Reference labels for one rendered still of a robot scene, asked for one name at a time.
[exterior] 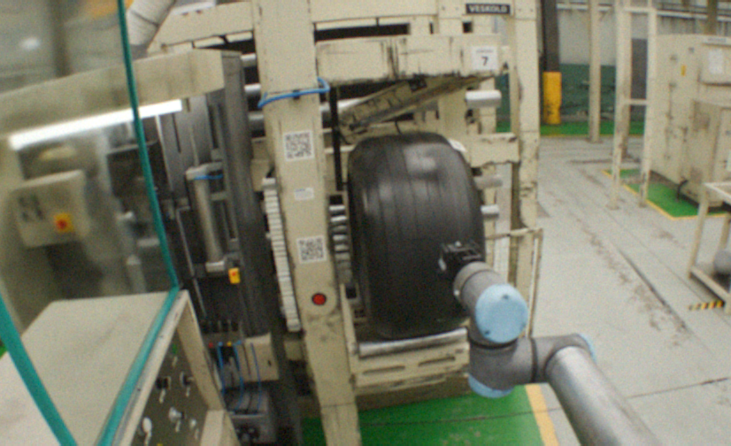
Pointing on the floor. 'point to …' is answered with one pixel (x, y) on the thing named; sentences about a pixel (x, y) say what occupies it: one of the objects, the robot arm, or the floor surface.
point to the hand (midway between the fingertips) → (447, 260)
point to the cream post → (308, 211)
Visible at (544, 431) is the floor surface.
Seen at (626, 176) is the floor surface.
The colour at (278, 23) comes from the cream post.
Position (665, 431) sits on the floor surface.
